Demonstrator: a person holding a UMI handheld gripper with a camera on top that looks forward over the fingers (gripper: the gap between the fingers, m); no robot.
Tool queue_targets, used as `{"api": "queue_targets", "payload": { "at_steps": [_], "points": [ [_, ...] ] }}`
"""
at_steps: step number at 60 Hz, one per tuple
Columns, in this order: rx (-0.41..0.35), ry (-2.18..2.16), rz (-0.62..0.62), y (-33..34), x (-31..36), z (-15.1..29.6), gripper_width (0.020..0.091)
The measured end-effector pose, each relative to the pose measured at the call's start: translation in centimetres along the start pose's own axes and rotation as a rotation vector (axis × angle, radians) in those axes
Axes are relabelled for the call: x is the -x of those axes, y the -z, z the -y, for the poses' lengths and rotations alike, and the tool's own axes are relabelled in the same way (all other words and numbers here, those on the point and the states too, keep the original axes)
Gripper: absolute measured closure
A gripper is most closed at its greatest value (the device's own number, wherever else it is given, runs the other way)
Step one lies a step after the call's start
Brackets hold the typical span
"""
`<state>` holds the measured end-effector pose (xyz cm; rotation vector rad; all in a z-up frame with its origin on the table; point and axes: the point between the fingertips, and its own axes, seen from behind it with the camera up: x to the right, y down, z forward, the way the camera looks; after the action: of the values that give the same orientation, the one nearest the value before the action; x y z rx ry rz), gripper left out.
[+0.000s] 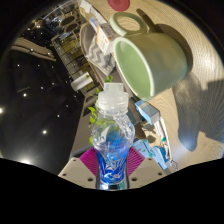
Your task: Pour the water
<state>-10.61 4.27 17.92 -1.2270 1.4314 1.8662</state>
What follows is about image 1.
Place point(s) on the blue and white box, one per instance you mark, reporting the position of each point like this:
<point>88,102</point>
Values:
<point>148,113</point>

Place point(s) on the blue and white card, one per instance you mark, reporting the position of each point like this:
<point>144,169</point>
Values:
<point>94,24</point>

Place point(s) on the curved grey sofa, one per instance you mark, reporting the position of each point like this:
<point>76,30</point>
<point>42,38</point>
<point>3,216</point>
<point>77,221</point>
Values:
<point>84,40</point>

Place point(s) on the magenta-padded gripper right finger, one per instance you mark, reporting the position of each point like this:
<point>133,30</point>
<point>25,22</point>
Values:
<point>148,172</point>

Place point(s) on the clear blue-label drink bottle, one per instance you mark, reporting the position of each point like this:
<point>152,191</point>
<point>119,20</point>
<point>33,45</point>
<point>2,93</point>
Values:
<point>112,133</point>

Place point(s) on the green potted plant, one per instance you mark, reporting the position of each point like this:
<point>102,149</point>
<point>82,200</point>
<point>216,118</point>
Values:
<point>92,109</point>

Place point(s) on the white round column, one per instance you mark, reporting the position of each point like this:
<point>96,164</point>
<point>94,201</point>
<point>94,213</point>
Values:
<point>80,81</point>

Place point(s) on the flat round red coaster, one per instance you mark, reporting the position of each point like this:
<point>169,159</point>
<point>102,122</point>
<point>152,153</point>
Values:
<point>118,4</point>

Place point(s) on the group of ceiling spotlights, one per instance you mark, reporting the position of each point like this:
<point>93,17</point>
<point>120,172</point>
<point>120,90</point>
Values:
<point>44,132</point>

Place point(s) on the curved wooden ceiling canopy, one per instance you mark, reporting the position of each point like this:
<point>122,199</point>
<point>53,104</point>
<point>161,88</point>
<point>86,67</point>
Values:
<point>33,49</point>

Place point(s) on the small sticker sheet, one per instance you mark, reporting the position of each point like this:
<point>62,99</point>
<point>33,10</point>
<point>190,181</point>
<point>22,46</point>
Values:
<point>174,164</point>

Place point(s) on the pale green mug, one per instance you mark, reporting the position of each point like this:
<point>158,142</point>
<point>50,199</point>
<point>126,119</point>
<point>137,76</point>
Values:
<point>160,60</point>

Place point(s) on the grey chevron cushion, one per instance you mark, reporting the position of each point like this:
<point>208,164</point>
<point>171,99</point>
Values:
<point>100,60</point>

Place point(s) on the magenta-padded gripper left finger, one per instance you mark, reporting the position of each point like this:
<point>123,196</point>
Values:
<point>76,173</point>

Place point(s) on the group of dining chairs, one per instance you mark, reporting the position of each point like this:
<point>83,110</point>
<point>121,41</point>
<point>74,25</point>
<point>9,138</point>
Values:
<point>68,21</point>

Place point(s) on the white paper napkin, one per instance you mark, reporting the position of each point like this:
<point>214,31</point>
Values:
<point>85,6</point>

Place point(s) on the white and orange box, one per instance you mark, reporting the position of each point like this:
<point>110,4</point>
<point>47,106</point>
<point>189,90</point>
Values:
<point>105,38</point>

